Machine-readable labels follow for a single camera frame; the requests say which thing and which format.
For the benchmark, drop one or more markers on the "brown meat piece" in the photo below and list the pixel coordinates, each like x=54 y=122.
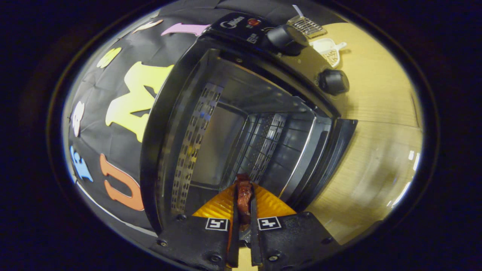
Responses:
x=244 y=199

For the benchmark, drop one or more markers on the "black toaster oven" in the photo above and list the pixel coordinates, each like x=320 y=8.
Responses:
x=226 y=94

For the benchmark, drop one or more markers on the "white divided grain dish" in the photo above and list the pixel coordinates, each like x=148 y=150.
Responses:
x=327 y=49

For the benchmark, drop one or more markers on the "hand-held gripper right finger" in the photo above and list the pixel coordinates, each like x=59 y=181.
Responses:
x=255 y=248

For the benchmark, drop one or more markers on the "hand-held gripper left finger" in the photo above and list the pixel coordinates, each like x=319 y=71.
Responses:
x=234 y=248

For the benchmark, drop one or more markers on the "metal mesh utensil holder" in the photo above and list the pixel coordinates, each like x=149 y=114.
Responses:
x=307 y=26

